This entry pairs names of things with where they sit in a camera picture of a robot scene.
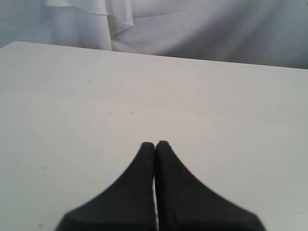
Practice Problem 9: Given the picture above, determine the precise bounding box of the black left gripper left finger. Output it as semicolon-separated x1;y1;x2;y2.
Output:
56;142;156;231

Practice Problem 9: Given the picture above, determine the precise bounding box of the white backdrop curtain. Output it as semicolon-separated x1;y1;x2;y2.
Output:
0;0;308;69

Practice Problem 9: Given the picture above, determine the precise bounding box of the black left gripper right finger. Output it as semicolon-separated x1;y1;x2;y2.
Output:
154;141;265;231

